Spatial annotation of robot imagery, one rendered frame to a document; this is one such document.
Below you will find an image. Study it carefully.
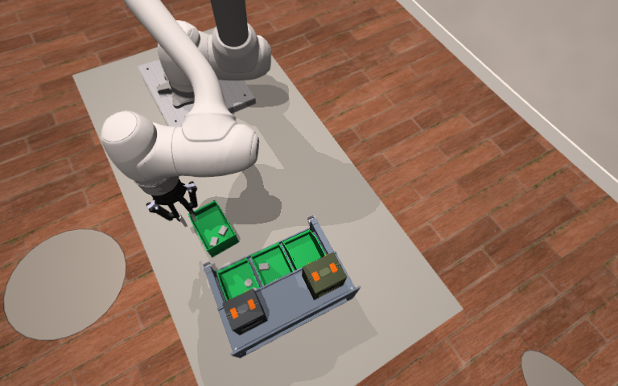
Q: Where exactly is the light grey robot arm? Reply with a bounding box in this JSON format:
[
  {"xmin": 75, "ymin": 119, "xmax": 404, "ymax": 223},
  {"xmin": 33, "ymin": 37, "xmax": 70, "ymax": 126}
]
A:
[{"xmin": 101, "ymin": 0, "xmax": 271, "ymax": 196}]

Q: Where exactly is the grey metal shelf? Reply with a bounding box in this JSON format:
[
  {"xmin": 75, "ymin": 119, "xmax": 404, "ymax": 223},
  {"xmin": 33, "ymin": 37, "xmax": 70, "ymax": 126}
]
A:
[{"xmin": 202, "ymin": 215, "xmax": 361, "ymax": 358}]

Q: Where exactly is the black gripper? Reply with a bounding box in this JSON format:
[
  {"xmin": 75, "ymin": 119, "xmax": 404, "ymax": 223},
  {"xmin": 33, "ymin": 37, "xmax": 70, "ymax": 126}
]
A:
[{"xmin": 146, "ymin": 180, "xmax": 198, "ymax": 227}]

